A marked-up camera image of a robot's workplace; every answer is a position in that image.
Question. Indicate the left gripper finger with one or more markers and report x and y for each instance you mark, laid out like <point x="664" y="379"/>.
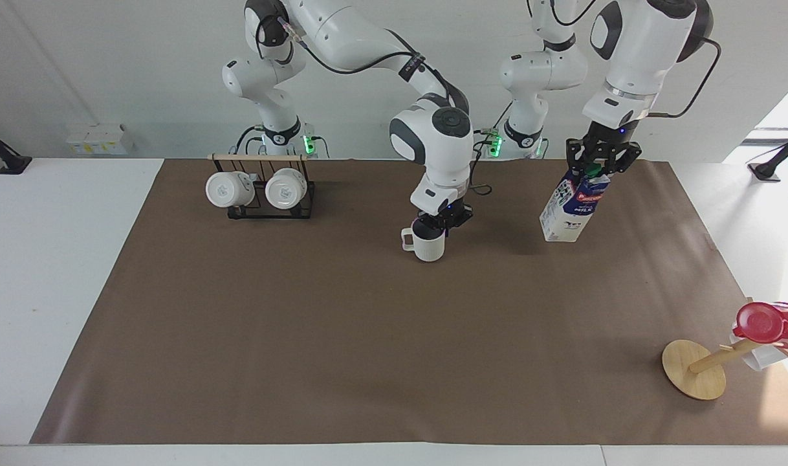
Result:
<point x="576" y="157"/>
<point x="624" y="157"/>

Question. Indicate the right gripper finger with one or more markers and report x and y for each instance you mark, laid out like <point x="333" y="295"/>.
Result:
<point x="462" y="216"/>
<point x="424" y="219"/>

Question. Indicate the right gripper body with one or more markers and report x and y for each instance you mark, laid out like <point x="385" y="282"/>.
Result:
<point x="444" y="211"/>

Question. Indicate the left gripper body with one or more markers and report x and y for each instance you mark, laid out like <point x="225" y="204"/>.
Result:
<point x="611" y="131"/>

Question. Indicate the white ribbed cup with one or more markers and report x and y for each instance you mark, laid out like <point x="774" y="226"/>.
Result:
<point x="427" y="246"/>

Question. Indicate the milk carton with green cap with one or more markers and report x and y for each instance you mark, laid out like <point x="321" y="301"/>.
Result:
<point x="570" y="210"/>

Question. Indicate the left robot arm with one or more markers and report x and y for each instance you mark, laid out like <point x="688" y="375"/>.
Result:
<point x="640" y="45"/>

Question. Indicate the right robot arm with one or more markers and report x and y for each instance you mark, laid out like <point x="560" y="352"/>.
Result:
<point x="342" y="35"/>

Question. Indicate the red plastic cup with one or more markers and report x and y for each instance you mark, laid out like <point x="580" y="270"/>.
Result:
<point x="766" y="322"/>

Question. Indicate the white mug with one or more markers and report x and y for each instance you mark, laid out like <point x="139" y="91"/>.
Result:
<point x="284" y="189"/>
<point x="226" y="189"/>

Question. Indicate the black stand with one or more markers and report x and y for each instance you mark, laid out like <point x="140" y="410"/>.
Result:
<point x="772" y="162"/>
<point x="6" y="160"/>

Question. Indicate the wooden mug tree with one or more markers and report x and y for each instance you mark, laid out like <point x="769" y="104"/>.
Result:
<point x="691" y="372"/>

